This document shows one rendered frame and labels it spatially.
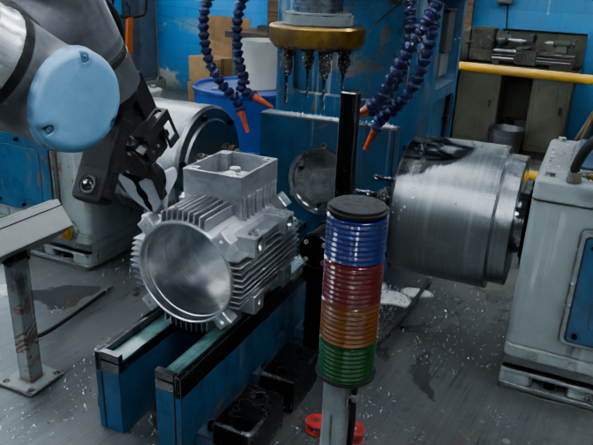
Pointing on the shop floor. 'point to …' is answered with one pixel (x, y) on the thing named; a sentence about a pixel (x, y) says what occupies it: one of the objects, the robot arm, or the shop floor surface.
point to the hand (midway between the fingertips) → (154, 211)
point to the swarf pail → (506, 135)
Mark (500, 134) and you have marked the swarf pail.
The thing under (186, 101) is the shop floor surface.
